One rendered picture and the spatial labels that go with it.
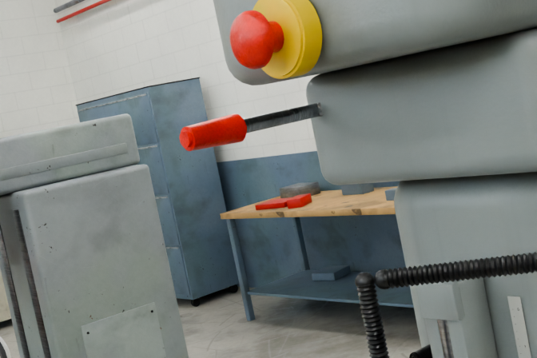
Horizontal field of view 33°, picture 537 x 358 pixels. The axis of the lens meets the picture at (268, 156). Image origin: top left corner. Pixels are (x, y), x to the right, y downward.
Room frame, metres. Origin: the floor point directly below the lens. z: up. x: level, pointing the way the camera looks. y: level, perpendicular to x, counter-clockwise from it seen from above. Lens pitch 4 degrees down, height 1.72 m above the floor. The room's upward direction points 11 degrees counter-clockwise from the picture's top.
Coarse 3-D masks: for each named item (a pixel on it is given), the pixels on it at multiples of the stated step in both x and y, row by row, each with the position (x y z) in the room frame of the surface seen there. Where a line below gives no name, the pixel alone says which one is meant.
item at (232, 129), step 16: (288, 112) 0.76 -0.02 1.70; (304, 112) 0.77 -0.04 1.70; (320, 112) 0.78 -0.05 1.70; (192, 128) 0.70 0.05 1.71; (208, 128) 0.70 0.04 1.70; (224, 128) 0.71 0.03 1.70; (240, 128) 0.72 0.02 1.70; (256, 128) 0.74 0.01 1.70; (192, 144) 0.70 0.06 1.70; (208, 144) 0.70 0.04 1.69; (224, 144) 0.72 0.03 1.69
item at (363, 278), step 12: (360, 276) 0.62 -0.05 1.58; (372, 276) 0.62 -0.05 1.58; (360, 288) 0.62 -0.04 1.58; (372, 288) 0.62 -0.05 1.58; (360, 300) 0.62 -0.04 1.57; (372, 300) 0.62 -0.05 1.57; (372, 312) 0.62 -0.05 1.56; (372, 324) 0.62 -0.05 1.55; (372, 336) 0.62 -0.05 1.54; (372, 348) 0.62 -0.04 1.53; (384, 348) 0.62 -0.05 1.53
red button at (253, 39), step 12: (252, 12) 0.62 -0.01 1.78; (240, 24) 0.62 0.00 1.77; (252, 24) 0.61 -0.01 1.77; (264, 24) 0.61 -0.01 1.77; (276, 24) 0.63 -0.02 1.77; (240, 36) 0.62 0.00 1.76; (252, 36) 0.61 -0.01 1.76; (264, 36) 0.61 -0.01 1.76; (276, 36) 0.62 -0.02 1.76; (240, 48) 0.62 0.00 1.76; (252, 48) 0.61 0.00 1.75; (264, 48) 0.61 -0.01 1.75; (276, 48) 0.63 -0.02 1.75; (240, 60) 0.63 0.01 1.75; (252, 60) 0.62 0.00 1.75; (264, 60) 0.61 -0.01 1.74
